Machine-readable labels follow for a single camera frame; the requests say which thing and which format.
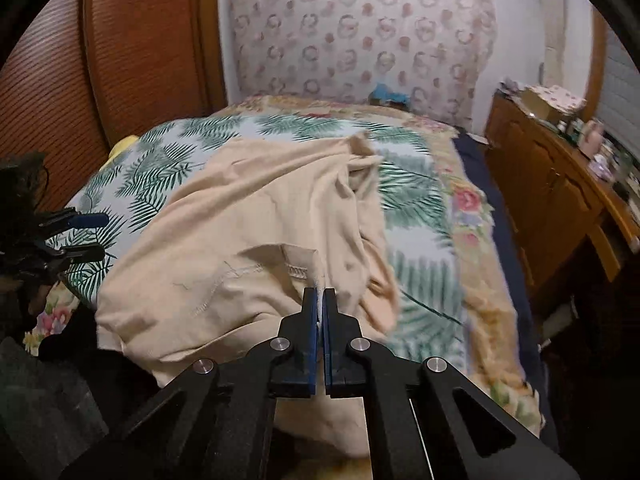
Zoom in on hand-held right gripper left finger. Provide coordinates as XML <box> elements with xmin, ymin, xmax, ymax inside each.
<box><xmin>60</xmin><ymin>287</ymin><xmax>321</xmax><ymax>480</ymax></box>

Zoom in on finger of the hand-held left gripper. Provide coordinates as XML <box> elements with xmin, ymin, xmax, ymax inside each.
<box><xmin>42</xmin><ymin>245</ymin><xmax>107</xmax><ymax>275</ymax></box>
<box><xmin>37</xmin><ymin>211</ymin><xmax>110</xmax><ymax>235</ymax></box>

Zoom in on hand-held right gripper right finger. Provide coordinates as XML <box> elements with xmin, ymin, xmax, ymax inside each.
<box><xmin>323</xmin><ymin>288</ymin><xmax>581</xmax><ymax>480</ymax></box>

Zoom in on peach printed t-shirt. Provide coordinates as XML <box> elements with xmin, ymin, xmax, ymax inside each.
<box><xmin>95</xmin><ymin>132</ymin><xmax>401</xmax><ymax>461</ymax></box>

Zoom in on yellow cloth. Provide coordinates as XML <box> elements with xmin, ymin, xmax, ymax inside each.
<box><xmin>109</xmin><ymin>135</ymin><xmax>141</xmax><ymax>162</ymax></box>

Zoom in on dark cloth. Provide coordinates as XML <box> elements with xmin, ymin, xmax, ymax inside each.
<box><xmin>0</xmin><ymin>305</ymin><xmax>161</xmax><ymax>480</ymax></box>

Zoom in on wooden headboard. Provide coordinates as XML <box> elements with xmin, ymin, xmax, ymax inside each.
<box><xmin>0</xmin><ymin>0</ymin><xmax>228</xmax><ymax>216</ymax></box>

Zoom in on leaf print bedsheet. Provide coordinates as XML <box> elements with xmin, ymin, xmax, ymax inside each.
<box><xmin>55</xmin><ymin>112</ymin><xmax>468</xmax><ymax>363</ymax></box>

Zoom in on floral yellow blanket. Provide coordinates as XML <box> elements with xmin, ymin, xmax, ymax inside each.
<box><xmin>22</xmin><ymin>94</ymin><xmax>546</xmax><ymax>436</ymax></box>

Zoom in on navy bed sheet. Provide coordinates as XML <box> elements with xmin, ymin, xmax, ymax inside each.
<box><xmin>454</xmin><ymin>132</ymin><xmax>553</xmax><ymax>431</ymax></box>

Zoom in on teal cloth bundle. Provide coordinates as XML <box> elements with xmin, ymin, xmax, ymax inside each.
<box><xmin>369</xmin><ymin>81</ymin><xmax>412</xmax><ymax>107</ymax></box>

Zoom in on brown wooden cabinet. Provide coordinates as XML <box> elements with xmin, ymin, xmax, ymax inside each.
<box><xmin>484</xmin><ymin>89</ymin><xmax>640</xmax><ymax>291</ymax></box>

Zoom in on circle pattern curtain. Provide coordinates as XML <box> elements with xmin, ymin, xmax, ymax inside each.
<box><xmin>217</xmin><ymin>0</ymin><xmax>501</xmax><ymax>128</ymax></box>

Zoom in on floral cloth covered box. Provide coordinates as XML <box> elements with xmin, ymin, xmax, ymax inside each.
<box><xmin>520</xmin><ymin>85</ymin><xmax>587</xmax><ymax>118</ymax></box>

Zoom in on grey window blinds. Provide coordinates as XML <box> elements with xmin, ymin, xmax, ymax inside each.
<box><xmin>597</xmin><ymin>25</ymin><xmax>640</xmax><ymax>133</ymax></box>

